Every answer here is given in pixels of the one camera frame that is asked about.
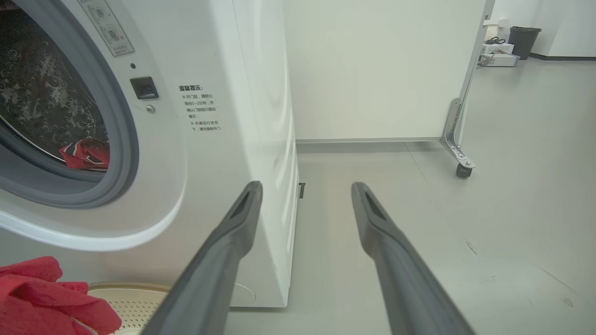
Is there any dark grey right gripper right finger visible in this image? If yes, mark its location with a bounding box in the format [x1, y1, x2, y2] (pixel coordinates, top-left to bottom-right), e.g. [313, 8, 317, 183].
[351, 181, 475, 335]

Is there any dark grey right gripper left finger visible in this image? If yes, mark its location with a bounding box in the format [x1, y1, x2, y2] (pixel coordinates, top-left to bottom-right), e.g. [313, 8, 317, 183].
[140, 181, 264, 335]

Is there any plain red fuzzy cloth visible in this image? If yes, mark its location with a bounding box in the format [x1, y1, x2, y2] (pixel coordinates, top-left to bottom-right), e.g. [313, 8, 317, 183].
[0, 256, 123, 335]

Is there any red jersey with white trim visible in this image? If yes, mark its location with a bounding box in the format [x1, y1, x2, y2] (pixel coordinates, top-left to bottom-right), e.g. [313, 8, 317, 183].
[59, 137, 110, 171]

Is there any cream perforated laundry basket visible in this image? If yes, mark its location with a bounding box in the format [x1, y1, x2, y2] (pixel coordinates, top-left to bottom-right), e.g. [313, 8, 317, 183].
[86, 281, 174, 335]

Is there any white front-load washing machine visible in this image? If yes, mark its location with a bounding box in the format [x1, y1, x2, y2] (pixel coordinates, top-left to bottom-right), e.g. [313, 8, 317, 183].
[0, 0, 301, 308]

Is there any white partition panel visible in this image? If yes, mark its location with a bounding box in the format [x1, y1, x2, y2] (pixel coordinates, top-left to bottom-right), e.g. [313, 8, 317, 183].
[283, 0, 495, 144]

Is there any white device box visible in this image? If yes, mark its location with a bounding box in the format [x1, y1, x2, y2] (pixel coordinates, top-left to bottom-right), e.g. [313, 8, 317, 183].
[481, 42, 515, 55]
[479, 53, 521, 67]

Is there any grey caution sticker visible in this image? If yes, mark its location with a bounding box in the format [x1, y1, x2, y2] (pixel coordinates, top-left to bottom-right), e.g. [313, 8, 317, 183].
[78, 0, 135, 57]

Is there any dark grey trash bin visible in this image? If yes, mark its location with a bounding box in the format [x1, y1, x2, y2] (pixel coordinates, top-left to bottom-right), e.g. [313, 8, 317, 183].
[508, 26, 542, 60]

